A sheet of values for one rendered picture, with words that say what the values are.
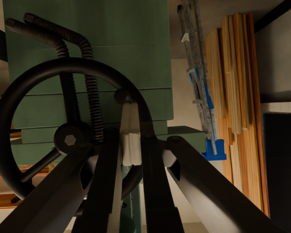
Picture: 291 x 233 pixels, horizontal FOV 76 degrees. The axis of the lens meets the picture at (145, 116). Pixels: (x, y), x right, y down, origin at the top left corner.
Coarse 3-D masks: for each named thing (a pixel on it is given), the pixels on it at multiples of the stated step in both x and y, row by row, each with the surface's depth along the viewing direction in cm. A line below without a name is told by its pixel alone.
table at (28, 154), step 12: (168, 132) 57; (180, 132) 55; (192, 132) 54; (204, 132) 53; (12, 144) 51; (24, 144) 51; (36, 144) 51; (48, 144) 51; (192, 144) 53; (204, 144) 53; (24, 156) 51; (36, 156) 51; (60, 156) 42
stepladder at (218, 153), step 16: (192, 32) 124; (192, 48) 128; (192, 64) 142; (192, 80) 145; (208, 80) 127; (208, 96) 128; (208, 112) 127; (208, 128) 129; (208, 144) 130; (208, 160) 132
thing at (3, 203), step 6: (12, 132) 269; (18, 132) 269; (12, 138) 248; (36, 174) 253; (42, 174) 253; (30, 180) 304; (0, 198) 284; (6, 198) 283; (12, 198) 282; (18, 198) 274; (0, 204) 265; (6, 204) 264; (12, 204) 262; (18, 204) 261
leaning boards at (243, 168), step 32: (224, 32) 164; (224, 64) 170; (256, 64) 159; (224, 96) 205; (256, 96) 162; (224, 128) 214; (256, 128) 167; (224, 160) 240; (256, 160) 167; (256, 192) 173
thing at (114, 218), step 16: (112, 128) 13; (112, 144) 13; (112, 160) 11; (96, 176) 10; (112, 176) 10; (96, 192) 9; (112, 192) 9; (96, 208) 8; (112, 208) 8; (80, 224) 7; (96, 224) 6; (112, 224) 7
